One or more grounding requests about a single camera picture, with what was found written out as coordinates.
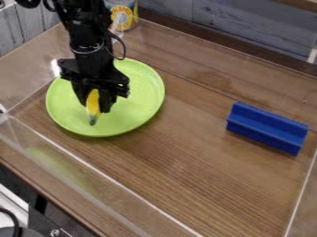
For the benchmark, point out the blue plastic block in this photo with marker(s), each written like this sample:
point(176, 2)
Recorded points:
point(266, 127)

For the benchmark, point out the clear acrylic enclosure wall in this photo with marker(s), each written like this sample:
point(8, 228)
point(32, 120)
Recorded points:
point(108, 208)

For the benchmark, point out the yellow blue tin can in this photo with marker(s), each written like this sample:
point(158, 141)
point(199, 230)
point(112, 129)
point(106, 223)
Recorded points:
point(124, 13)

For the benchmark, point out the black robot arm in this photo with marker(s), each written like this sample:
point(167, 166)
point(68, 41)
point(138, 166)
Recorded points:
point(96, 47)

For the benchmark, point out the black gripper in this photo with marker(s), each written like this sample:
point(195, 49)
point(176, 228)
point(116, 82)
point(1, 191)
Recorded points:
point(92, 72)

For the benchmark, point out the yellow toy banana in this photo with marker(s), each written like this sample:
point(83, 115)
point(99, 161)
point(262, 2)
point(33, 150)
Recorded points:
point(92, 106)

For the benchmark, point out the green round plate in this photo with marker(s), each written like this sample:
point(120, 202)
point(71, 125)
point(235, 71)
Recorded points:
point(130, 112)

